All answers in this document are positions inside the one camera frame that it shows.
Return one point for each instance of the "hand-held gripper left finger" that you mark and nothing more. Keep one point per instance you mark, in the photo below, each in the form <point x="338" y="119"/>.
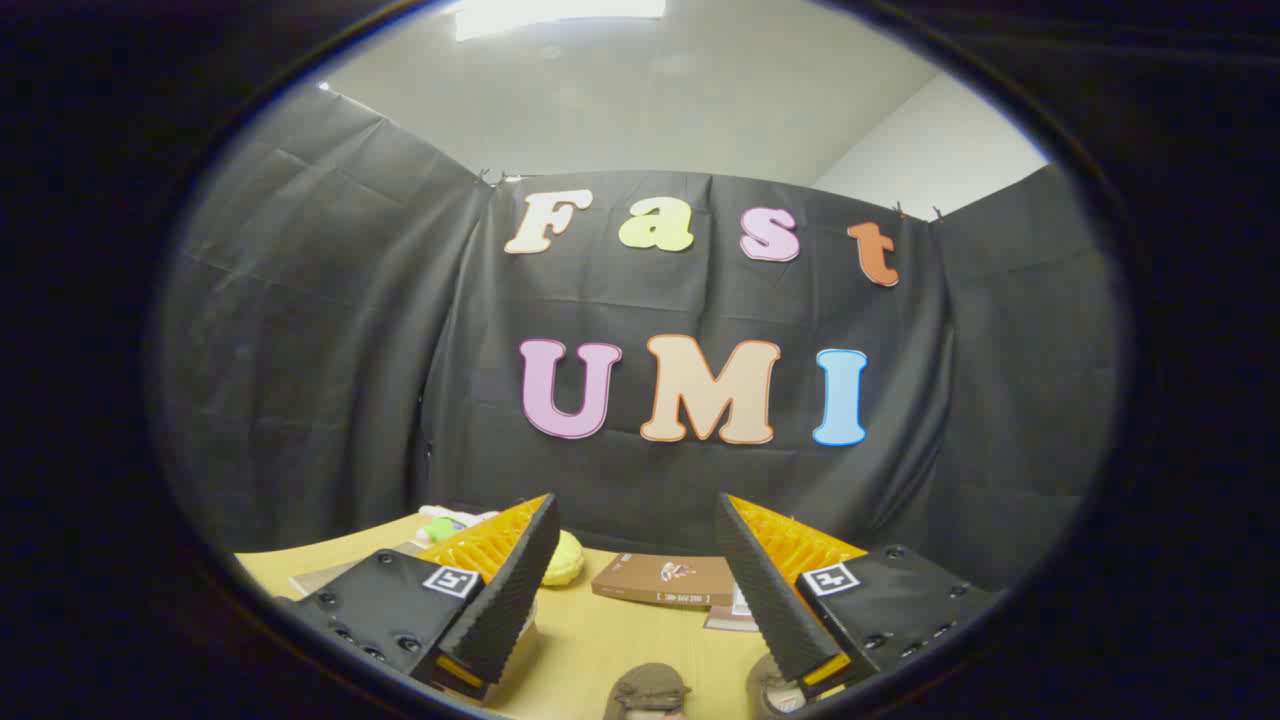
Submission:
<point x="510" y="600"/>

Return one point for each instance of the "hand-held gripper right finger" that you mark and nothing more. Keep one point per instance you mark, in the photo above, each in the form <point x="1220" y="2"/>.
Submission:
<point x="765" y="600"/>

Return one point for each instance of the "beige fabric storage box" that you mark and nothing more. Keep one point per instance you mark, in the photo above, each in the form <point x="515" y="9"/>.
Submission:
<point x="330" y="578"/>

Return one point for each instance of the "pink book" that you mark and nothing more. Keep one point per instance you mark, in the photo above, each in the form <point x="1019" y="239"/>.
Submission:
<point x="728" y="622"/>

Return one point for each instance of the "yellow plush toy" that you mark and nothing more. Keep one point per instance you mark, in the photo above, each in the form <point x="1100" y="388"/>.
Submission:
<point x="563" y="560"/>

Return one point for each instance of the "pink and green plush toy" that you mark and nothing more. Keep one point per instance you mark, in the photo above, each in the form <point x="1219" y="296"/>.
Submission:
<point x="445" y="525"/>

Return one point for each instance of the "brown book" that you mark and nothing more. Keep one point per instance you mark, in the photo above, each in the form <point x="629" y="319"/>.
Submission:
<point x="660" y="578"/>

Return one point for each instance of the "black backdrop cloth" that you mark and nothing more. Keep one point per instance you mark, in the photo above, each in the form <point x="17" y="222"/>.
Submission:
<point x="350" y="350"/>

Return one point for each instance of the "ceiling light panel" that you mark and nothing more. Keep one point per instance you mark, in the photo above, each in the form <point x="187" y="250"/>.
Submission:
<point x="560" y="15"/>

